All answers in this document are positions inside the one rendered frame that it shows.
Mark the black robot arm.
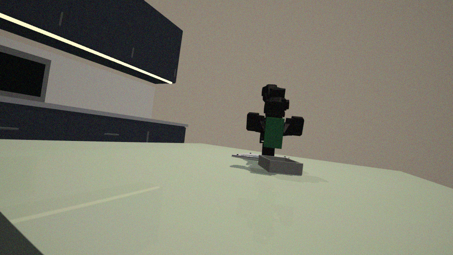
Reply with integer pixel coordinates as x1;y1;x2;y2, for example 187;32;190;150
260;84;289;156

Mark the dark green cup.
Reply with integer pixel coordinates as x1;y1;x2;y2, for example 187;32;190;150
263;117;285;149

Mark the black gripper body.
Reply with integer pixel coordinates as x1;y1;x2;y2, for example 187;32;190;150
246;112;304;136

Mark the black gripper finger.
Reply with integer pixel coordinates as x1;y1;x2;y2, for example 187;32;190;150
283;118;295;136
255;115;265;134

